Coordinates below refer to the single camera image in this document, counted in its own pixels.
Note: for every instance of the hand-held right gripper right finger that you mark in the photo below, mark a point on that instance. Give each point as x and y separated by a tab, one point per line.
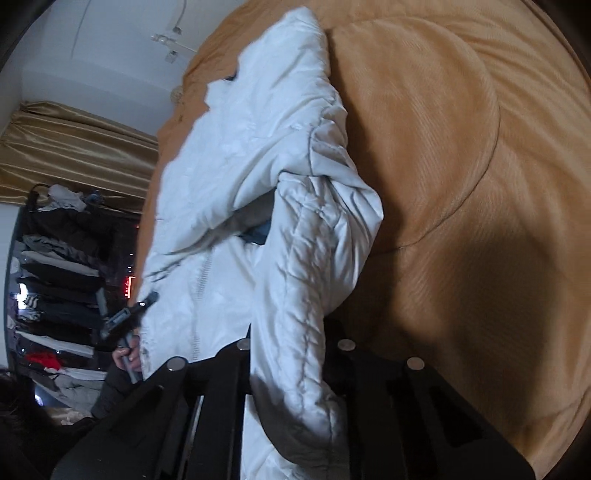
364	369

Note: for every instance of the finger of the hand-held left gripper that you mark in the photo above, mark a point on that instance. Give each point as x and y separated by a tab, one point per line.
147	301

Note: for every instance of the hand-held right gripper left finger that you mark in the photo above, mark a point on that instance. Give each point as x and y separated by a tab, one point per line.
226	369

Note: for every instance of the white puffer jacket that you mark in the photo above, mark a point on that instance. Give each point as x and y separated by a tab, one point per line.
258	194

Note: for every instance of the person's left forearm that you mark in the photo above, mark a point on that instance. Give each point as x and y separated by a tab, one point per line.
115	392

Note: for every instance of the rack of hanging clothes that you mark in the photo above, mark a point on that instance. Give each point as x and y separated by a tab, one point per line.
60	277

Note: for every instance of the person's left hand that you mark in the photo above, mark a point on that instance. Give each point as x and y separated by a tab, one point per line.
129	361

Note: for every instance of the red LED display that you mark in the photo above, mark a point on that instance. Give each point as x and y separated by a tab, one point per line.
129	285

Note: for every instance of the gold curtain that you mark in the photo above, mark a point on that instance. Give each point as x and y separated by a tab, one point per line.
78	152

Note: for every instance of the orange blanket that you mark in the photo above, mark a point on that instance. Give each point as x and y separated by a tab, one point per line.
461	184

